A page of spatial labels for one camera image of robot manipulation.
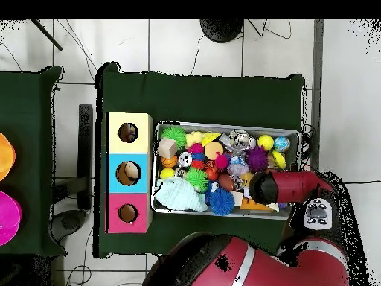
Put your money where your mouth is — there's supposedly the plain wooden cube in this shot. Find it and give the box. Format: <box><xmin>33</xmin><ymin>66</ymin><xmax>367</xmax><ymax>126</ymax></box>
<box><xmin>157</xmin><ymin>137</ymin><xmax>179</xmax><ymax>159</ymax></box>

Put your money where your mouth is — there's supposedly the black cable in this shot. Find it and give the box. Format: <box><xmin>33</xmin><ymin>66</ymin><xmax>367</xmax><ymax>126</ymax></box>
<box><xmin>343</xmin><ymin>179</ymin><xmax>381</xmax><ymax>185</ymax></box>

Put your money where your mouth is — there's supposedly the black slanted rod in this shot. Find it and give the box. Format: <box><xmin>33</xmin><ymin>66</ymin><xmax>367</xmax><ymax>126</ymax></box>
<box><xmin>31</xmin><ymin>19</ymin><xmax>63</xmax><ymax>51</ymax></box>

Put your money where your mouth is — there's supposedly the blue spiky toy with eyes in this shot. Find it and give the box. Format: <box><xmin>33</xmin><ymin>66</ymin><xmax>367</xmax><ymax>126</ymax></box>
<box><xmin>205</xmin><ymin>182</ymin><xmax>236</xmax><ymax>216</ymax></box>

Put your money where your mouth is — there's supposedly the dark green table cloth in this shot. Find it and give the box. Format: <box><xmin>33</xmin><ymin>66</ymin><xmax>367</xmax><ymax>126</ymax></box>
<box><xmin>95</xmin><ymin>63</ymin><xmax>304</xmax><ymax>258</ymax></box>
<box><xmin>0</xmin><ymin>66</ymin><xmax>68</xmax><ymax>258</ymax></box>

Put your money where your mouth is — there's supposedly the wooden box with three holes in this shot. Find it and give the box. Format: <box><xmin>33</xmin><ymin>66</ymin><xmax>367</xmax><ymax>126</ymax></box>
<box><xmin>105</xmin><ymin>112</ymin><xmax>155</xmax><ymax>234</ymax></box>

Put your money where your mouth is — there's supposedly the yellow foam ball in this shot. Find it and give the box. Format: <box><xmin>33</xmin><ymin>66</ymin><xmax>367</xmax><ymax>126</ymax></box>
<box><xmin>257</xmin><ymin>134</ymin><xmax>275</xmax><ymax>151</ymax></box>

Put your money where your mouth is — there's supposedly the white cloth with colourful spots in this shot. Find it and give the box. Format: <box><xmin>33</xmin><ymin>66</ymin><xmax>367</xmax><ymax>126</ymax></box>
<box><xmin>120</xmin><ymin>123</ymin><xmax>138</xmax><ymax>142</ymax></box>

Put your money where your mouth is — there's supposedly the orange plastic dish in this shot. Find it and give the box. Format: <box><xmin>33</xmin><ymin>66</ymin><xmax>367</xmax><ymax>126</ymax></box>
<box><xmin>0</xmin><ymin>132</ymin><xmax>16</xmax><ymax>182</ymax></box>

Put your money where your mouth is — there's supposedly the green spiky rubber ball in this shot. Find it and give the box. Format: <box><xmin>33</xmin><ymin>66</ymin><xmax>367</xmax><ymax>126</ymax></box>
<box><xmin>160</xmin><ymin>126</ymin><xmax>188</xmax><ymax>150</ymax></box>
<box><xmin>186</xmin><ymin>167</ymin><xmax>209</xmax><ymax>193</ymax></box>

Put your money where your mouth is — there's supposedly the light blue patterned ball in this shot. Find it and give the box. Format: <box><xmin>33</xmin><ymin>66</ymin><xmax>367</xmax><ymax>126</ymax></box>
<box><xmin>273</xmin><ymin>136</ymin><xmax>292</xmax><ymax>153</ymax></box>

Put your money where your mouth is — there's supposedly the mint green waffle cloth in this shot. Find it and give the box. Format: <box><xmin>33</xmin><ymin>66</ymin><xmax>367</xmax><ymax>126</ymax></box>
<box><xmin>154</xmin><ymin>177</ymin><xmax>208</xmax><ymax>213</ymax></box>

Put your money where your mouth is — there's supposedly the purple spiky rubber ball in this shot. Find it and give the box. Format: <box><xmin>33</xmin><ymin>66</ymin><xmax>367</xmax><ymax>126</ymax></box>
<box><xmin>245</xmin><ymin>145</ymin><xmax>269</xmax><ymax>174</ymax></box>

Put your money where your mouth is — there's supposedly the pink plastic bowl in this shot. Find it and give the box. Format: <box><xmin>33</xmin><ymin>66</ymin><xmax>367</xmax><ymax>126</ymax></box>
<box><xmin>0</xmin><ymin>190</ymin><xmax>23</xmax><ymax>247</ymax></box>

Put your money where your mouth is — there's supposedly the black round stand base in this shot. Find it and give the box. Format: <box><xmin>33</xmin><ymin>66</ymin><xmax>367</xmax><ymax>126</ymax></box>
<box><xmin>199</xmin><ymin>19</ymin><xmax>245</xmax><ymax>44</ymax></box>

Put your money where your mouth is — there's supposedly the shallow metal mesh bin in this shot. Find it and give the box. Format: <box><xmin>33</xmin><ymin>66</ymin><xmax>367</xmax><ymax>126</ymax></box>
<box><xmin>150</xmin><ymin>119</ymin><xmax>301</xmax><ymax>221</ymax></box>

